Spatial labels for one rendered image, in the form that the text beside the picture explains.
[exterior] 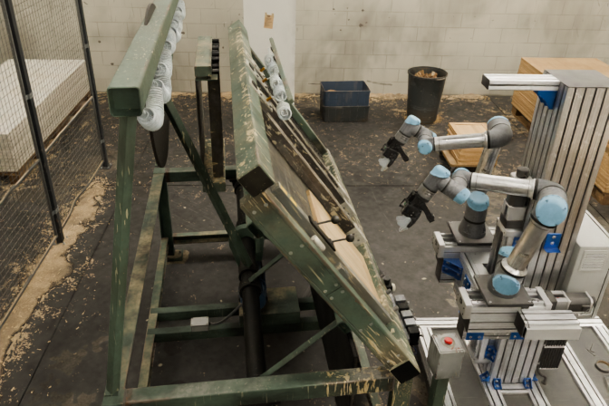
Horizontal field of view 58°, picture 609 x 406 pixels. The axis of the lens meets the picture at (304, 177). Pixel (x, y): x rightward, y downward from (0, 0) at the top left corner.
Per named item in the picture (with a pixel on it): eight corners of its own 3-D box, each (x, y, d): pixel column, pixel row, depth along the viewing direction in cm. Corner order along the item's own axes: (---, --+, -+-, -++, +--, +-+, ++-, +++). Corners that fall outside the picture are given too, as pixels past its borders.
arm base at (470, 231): (480, 224, 320) (483, 209, 315) (488, 238, 307) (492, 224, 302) (455, 224, 319) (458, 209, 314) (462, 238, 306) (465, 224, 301)
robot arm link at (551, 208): (515, 284, 259) (573, 191, 229) (512, 303, 247) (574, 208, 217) (490, 272, 261) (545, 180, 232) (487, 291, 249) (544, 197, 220)
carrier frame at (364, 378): (396, 482, 289) (415, 371, 250) (125, 515, 271) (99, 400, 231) (325, 241, 480) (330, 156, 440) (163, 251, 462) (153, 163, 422)
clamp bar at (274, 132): (357, 249, 321) (391, 227, 317) (232, 94, 266) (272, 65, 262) (353, 239, 330) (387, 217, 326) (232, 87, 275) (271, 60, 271)
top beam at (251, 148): (253, 199, 194) (275, 184, 193) (236, 179, 190) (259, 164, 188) (236, 39, 386) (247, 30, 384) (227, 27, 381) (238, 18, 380)
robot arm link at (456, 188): (473, 185, 245) (453, 171, 246) (469, 197, 236) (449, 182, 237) (463, 197, 250) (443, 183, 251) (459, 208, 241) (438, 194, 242)
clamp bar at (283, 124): (347, 222, 346) (379, 201, 342) (231, 75, 291) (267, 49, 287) (343, 213, 355) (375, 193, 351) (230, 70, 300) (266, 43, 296)
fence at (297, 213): (384, 324, 268) (391, 321, 267) (271, 192, 223) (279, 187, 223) (381, 317, 272) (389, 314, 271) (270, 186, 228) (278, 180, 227)
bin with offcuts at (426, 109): (445, 126, 713) (453, 78, 682) (406, 126, 710) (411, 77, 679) (435, 111, 758) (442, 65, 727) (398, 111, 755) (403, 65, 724)
